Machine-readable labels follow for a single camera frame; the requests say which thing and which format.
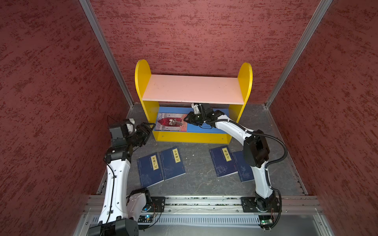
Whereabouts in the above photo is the right aluminium corner profile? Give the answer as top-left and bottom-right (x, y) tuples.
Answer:
(265, 0), (333, 109)

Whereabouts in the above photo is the right controller circuit board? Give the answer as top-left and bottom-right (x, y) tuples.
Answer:
(258, 215), (274, 228)

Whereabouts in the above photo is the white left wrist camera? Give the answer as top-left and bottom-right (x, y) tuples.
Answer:
(125, 119), (135, 136)

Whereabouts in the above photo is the controller circuit board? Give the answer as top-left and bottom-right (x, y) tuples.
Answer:
(137, 214), (154, 224)
(258, 215), (274, 228)

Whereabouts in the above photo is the aluminium corner profile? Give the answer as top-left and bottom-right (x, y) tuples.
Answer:
(265, 0), (333, 109)
(79, 0), (134, 108)

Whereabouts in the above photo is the left aluminium corner profile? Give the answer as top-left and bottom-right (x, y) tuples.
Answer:
(79, 0), (134, 108)

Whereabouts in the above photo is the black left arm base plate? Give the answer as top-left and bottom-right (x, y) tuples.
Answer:
(142, 196), (166, 212)

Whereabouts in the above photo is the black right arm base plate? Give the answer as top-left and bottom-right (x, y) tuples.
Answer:
(241, 197), (281, 213)

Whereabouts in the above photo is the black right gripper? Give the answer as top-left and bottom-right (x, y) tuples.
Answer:
(183, 111), (207, 125)

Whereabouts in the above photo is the yellow pink blue bookshelf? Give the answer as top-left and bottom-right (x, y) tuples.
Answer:
(135, 60), (253, 144)

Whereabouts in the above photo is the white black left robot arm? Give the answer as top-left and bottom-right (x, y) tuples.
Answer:
(88, 119), (155, 236)

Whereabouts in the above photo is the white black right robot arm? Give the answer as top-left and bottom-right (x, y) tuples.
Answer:
(184, 103), (276, 212)

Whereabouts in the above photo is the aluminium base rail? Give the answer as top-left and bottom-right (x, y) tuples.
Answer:
(84, 194), (322, 214)

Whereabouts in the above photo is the blue book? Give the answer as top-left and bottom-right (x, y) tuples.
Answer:
(158, 147), (186, 181)
(137, 152), (164, 188)
(232, 150), (255, 183)
(209, 146), (238, 178)

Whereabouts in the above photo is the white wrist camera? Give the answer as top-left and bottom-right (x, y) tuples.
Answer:
(125, 119), (135, 136)
(191, 103), (201, 114)

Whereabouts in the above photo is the black corrugated cable conduit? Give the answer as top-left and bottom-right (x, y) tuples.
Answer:
(206, 117), (288, 228)

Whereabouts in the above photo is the red Hamlet picture book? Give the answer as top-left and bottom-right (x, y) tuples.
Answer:
(155, 113), (188, 132)

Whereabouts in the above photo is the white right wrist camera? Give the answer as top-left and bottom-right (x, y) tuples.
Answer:
(191, 103), (201, 114)

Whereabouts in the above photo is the left controller circuit board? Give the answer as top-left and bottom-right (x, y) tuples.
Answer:
(137, 214), (154, 224)

